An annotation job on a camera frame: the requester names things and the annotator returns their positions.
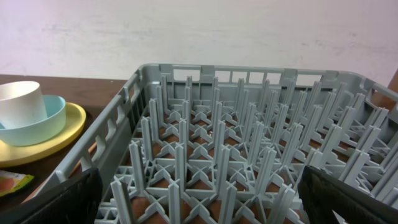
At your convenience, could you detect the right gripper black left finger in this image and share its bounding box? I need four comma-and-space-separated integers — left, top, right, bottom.
1, 167, 103, 224

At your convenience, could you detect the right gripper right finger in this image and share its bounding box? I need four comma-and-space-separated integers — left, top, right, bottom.
298, 166, 397, 224

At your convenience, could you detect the green orange snack wrapper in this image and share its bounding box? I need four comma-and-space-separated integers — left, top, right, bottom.
0, 170, 34, 197

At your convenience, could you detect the grey plastic dishwasher rack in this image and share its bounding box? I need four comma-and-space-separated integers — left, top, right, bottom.
39, 64, 397, 223

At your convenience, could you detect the light blue bowl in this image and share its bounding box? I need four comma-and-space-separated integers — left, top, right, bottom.
1, 95, 66, 146

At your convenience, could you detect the yellow plate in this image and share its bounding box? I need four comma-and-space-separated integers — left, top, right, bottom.
1, 102, 86, 168

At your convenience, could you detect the dark brown serving tray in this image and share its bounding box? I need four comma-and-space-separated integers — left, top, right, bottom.
1, 75, 125, 212

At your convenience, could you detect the white cup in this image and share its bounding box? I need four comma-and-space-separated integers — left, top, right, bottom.
1, 81, 47, 129

